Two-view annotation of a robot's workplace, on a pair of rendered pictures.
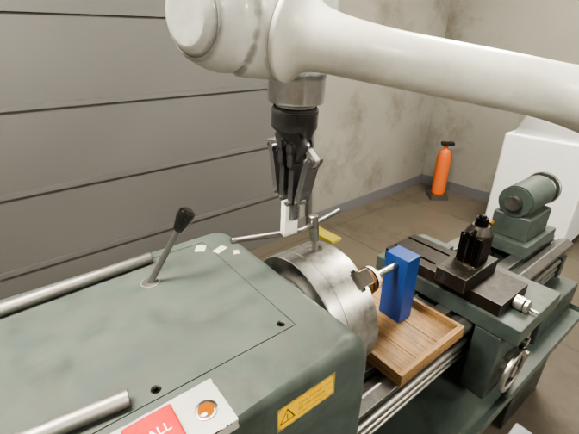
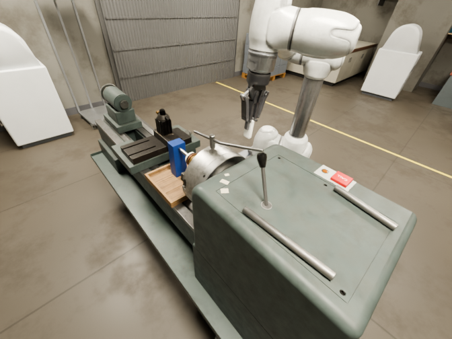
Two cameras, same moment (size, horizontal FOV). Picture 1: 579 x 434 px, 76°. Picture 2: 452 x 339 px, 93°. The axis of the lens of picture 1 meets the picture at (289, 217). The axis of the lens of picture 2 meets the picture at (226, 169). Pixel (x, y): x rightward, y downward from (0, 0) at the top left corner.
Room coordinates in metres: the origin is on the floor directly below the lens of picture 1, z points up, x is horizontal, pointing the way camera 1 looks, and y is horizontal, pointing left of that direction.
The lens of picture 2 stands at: (0.78, 0.71, 1.77)
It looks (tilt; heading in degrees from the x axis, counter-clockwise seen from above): 39 degrees down; 262
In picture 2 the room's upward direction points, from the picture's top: 4 degrees clockwise
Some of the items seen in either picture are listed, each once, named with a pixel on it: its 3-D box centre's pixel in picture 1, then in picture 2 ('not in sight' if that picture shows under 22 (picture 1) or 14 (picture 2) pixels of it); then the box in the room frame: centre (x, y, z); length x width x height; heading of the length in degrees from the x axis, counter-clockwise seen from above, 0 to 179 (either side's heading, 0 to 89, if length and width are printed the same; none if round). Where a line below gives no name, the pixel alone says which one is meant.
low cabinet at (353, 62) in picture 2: not in sight; (325, 57); (-2.94, -6.23, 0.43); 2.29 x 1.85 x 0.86; 39
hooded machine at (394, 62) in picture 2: not in sight; (395, 62); (-3.66, -4.38, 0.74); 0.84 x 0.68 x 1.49; 129
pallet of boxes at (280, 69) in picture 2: not in sight; (266, 56); (-0.91, -5.52, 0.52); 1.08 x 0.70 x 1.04; 39
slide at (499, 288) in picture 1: (450, 269); (157, 144); (1.09, -0.57, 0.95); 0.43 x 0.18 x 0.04; 37
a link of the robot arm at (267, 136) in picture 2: not in sight; (266, 141); (0.34, -0.57, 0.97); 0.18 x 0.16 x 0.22; 153
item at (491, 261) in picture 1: (466, 269); (167, 136); (1.02, -0.58, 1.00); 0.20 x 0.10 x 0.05; 127
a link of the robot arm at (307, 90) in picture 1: (296, 86); (261, 61); (0.60, -0.01, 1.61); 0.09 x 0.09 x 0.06
